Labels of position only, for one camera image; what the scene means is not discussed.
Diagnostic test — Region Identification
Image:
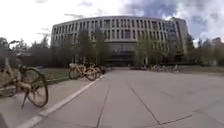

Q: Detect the yellow bicycle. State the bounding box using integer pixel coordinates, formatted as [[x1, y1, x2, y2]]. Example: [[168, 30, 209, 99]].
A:
[[88, 63, 103, 80], [0, 39, 50, 110], [68, 62, 98, 82]]

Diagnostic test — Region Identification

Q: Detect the large curved grey building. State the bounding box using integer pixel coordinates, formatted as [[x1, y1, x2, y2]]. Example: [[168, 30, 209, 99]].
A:
[[50, 15, 190, 68]]

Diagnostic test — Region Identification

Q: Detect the row of trees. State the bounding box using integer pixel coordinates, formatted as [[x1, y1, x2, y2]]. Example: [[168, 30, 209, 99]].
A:
[[134, 34, 188, 67], [0, 28, 112, 69]]

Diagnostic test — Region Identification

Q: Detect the grey concrete slab pavement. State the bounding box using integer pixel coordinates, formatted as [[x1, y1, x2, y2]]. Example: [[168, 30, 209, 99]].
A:
[[0, 68, 224, 128]]

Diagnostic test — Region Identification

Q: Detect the row of parked bicycles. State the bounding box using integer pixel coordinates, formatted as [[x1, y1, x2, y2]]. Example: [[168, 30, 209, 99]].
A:
[[150, 63, 183, 74]]

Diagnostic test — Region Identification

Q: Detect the grey stone kerb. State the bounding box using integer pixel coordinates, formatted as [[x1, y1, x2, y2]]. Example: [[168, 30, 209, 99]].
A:
[[44, 76, 72, 85]]

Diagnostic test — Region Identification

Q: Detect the grass lawn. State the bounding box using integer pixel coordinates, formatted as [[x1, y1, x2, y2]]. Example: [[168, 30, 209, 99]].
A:
[[39, 67, 72, 81]]

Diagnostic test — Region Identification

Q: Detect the white painted line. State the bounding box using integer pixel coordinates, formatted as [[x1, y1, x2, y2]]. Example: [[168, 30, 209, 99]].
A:
[[15, 74, 106, 128]]

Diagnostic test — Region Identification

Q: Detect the grass strip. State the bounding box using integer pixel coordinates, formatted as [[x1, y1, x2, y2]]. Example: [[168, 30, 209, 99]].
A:
[[179, 65, 224, 76]]

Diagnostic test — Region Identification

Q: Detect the group of trees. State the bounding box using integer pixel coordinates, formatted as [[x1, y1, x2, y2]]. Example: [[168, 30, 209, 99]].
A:
[[184, 33, 224, 67]]

